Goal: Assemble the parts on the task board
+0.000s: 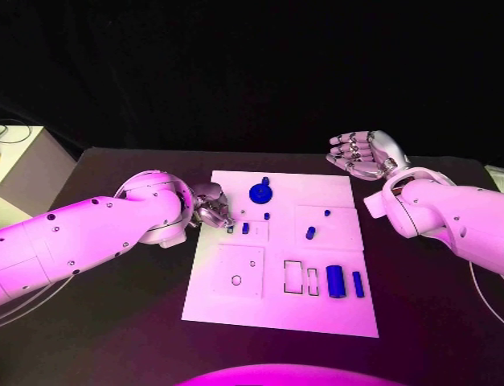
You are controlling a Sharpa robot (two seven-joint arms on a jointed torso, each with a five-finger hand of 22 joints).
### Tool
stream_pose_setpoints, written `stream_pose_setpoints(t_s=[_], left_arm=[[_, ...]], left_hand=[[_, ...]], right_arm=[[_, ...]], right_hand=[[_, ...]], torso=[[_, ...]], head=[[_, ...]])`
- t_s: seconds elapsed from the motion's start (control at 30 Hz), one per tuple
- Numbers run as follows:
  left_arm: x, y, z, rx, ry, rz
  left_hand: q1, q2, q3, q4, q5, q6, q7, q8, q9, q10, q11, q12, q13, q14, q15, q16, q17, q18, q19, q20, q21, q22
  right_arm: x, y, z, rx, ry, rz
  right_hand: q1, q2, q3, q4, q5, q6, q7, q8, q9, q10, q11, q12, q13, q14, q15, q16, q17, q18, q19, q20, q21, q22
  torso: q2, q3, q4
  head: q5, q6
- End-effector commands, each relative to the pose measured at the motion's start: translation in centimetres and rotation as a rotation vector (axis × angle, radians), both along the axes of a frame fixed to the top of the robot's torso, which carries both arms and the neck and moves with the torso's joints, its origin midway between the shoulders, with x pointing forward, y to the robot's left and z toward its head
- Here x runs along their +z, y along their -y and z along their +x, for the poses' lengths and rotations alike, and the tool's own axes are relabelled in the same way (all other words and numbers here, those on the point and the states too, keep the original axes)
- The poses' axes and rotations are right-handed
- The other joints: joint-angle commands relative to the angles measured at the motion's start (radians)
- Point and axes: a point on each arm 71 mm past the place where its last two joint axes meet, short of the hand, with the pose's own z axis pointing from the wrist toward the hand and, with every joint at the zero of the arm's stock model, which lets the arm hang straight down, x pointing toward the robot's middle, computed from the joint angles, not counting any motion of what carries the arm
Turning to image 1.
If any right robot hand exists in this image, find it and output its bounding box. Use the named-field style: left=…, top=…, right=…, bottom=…
left=324, top=129, right=412, bottom=183

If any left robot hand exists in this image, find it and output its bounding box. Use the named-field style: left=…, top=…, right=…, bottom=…
left=191, top=182, right=237, bottom=229

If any white task board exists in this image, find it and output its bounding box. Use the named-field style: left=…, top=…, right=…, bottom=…
left=180, top=170, right=381, bottom=339

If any blue gear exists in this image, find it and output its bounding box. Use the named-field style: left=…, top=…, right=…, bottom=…
left=248, top=183, right=276, bottom=205

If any thick blue cylinder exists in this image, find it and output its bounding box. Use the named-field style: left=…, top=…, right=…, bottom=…
left=324, top=265, right=348, bottom=299

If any thin long blue cylinder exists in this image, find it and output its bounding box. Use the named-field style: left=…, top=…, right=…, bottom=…
left=352, top=271, right=366, bottom=299

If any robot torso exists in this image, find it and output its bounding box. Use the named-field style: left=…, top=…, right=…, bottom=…
left=175, top=363, right=407, bottom=386

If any white pedestal box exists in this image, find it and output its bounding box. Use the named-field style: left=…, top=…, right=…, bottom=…
left=0, top=125, right=78, bottom=235

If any black cable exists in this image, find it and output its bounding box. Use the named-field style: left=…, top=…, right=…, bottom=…
left=0, top=122, right=34, bottom=145

